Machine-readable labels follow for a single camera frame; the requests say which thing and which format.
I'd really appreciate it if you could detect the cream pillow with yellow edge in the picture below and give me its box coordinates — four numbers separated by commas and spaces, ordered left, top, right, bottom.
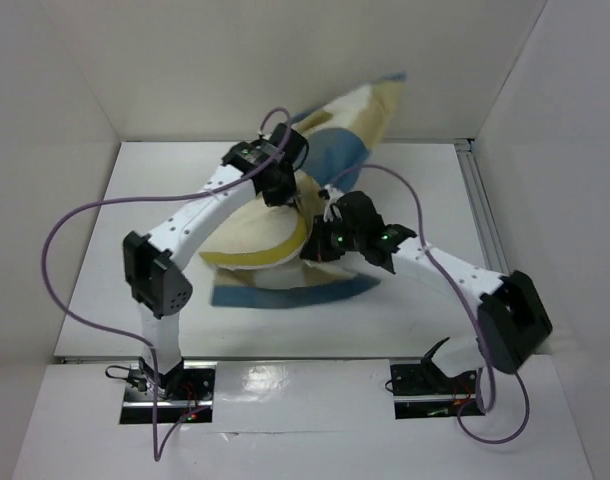
198, 171, 325, 270

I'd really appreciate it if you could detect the blue beige patchwork pillowcase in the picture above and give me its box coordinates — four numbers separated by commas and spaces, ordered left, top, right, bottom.
209, 72, 407, 309

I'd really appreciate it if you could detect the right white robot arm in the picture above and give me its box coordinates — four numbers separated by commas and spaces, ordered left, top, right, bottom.
300, 217, 552, 392

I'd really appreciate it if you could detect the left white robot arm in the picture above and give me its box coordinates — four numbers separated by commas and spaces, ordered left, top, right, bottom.
122, 139, 309, 399

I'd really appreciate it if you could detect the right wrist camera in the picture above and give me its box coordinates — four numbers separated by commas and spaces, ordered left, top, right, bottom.
335, 191, 385, 232

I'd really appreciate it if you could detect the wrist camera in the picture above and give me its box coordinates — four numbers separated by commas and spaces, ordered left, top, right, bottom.
335, 191, 385, 232
269, 123, 310, 171

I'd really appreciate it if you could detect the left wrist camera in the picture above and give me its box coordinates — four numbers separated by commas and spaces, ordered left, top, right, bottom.
269, 123, 310, 171

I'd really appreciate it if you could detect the aluminium rail right side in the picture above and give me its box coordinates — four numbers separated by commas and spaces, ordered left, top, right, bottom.
454, 139, 510, 273

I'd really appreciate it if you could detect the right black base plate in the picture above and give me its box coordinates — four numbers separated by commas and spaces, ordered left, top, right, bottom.
390, 362, 477, 396

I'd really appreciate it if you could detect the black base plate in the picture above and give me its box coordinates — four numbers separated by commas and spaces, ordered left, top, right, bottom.
390, 362, 477, 396
123, 364, 216, 404

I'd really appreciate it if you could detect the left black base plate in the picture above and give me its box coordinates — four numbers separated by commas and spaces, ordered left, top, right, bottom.
123, 364, 216, 404

